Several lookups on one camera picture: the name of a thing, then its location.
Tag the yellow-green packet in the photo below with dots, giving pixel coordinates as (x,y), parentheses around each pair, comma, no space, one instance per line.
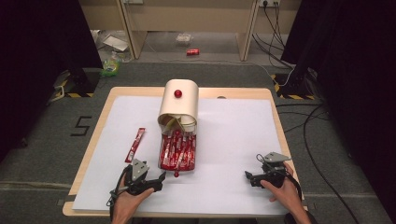
(170,123)

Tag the person's left hand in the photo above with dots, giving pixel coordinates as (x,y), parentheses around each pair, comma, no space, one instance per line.
(130,205)

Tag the white table mat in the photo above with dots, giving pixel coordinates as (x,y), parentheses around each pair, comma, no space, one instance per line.
(233,140)

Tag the clear plastic food container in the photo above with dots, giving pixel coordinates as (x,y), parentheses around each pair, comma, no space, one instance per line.
(184,38)

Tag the pile of red packets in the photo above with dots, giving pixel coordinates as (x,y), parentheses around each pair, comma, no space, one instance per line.
(176,174)

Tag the row of red stick packets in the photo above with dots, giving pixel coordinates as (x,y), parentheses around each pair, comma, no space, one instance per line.
(177,152)

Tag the white wall socket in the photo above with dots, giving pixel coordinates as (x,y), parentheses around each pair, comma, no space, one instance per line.
(269,2)

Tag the black stand base striped tape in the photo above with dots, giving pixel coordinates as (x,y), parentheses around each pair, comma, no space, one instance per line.
(295,85)
(79,82)

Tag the black curtain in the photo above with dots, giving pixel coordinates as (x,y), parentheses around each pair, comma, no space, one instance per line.
(37,62)
(358,77)

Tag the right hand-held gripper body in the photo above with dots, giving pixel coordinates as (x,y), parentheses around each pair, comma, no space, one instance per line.
(274,174)

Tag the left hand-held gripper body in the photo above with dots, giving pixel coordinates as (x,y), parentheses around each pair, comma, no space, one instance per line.
(138,179)

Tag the cream storage cabinet red knob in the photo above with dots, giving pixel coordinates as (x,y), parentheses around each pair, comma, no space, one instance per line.
(183,104)

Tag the light wooden desk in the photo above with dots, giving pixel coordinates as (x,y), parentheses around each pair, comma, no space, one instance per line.
(186,15)

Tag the green and white plastic bag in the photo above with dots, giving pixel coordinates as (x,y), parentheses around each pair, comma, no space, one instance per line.
(110,67)

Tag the red drink can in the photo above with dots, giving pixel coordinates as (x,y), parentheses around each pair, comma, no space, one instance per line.
(193,52)

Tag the single red stick sachet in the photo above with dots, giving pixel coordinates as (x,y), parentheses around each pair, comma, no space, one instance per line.
(135,144)

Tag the white paper scraps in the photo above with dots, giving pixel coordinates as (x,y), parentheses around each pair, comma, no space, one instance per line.
(115,42)

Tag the person's right hand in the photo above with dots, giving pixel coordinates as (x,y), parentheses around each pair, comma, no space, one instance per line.
(285,194)

